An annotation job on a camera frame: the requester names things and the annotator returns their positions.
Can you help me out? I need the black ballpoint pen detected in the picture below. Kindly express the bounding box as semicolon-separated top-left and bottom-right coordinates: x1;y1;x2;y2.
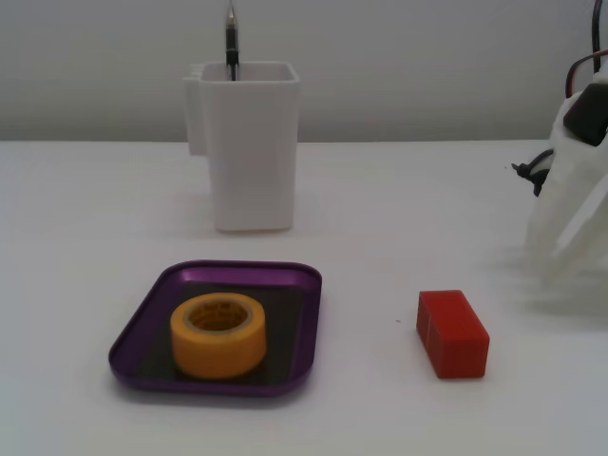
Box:
224;0;240;82

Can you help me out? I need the white plastic pen holder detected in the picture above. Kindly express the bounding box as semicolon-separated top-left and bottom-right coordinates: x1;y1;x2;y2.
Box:
182;60;301;234

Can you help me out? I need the yellow masking tape roll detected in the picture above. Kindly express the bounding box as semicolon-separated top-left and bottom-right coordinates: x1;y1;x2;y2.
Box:
169;292;267;380

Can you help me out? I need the red black servo wire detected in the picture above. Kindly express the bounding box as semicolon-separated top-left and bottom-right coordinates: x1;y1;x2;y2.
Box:
563;0;608;99

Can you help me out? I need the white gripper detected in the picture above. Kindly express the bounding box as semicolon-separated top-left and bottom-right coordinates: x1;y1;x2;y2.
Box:
525;64;608;305

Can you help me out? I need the purple metal tray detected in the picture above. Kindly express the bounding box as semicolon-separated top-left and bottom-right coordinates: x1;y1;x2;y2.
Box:
107;258;324;398

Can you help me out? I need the red ribbed plastic block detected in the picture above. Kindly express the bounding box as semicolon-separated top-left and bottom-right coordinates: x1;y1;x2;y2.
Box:
415;289;491;380

